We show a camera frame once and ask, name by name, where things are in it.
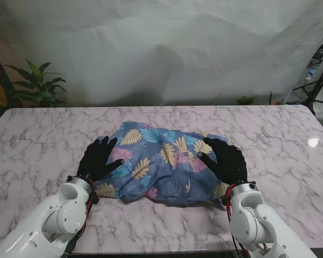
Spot red black left arm cable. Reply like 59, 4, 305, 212
64, 178, 97, 255

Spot black tripod stand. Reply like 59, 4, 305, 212
292, 45, 323, 117

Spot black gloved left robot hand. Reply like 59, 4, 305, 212
76, 135, 126, 182

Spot small green plant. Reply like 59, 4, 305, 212
235, 95, 258, 106

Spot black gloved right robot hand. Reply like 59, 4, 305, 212
197, 137, 249, 187

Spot large green leafy plant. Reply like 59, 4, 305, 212
4, 59, 68, 108

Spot small orange pot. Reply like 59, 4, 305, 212
269, 90, 285, 106

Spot red black right arm cable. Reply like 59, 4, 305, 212
222, 185, 249, 258

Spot white backdrop sheet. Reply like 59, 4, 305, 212
0, 0, 323, 109

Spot purple floral pillowcase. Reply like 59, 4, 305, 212
92, 120, 244, 211

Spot red black arm cable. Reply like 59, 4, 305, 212
64, 178, 97, 255
222, 185, 249, 258

